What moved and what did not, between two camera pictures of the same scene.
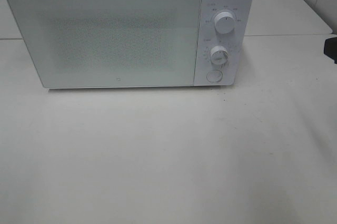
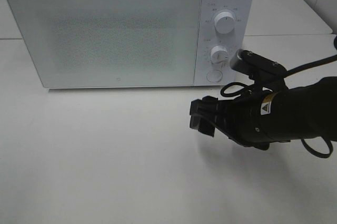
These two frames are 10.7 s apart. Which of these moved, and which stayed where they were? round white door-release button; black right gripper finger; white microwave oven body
Moved: black right gripper finger
Stayed: white microwave oven body; round white door-release button
